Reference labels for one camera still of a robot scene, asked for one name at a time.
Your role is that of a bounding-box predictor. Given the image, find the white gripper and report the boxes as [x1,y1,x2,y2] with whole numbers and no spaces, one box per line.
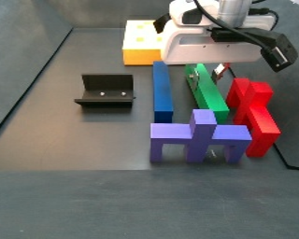
[154,0,276,90]

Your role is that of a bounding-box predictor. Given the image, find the dark blue long block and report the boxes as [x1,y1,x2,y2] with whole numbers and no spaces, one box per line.
[154,62,174,123]

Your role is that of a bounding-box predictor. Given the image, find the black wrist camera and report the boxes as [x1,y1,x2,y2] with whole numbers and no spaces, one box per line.
[212,28,298,72]

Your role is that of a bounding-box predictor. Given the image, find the red cross-shaped block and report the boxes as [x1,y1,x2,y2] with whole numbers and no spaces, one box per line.
[226,78,281,157]

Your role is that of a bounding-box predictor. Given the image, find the green long block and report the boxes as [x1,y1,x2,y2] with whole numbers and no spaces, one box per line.
[185,63,230,124]

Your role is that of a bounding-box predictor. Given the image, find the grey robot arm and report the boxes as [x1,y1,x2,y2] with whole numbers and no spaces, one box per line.
[154,0,274,64]

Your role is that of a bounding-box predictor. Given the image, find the black camera cable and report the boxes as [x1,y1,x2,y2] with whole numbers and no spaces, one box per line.
[191,0,281,50]

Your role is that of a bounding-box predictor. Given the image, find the purple cross-shaped block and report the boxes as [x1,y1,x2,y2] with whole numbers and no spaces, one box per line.
[150,109,253,163]

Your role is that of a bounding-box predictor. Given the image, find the yellow slotted board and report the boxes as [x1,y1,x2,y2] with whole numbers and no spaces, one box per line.
[122,20,162,65]

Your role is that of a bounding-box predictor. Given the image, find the black angle bracket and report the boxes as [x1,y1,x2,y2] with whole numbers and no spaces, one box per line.
[75,74,135,107]

